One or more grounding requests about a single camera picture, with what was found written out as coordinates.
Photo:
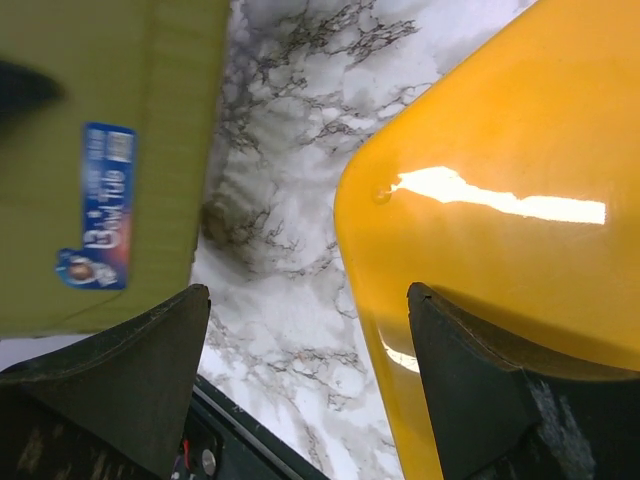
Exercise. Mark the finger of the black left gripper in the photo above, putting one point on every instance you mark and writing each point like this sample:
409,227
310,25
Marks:
24,91

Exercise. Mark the yellow plastic bin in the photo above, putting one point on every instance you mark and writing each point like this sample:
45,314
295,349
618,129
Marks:
511,188

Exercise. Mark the olive green plastic tub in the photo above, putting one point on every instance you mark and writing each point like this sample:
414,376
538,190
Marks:
101,191

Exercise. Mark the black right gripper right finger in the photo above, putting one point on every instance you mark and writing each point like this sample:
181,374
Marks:
503,407

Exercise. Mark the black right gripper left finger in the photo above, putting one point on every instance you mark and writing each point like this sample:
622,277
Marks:
111,406

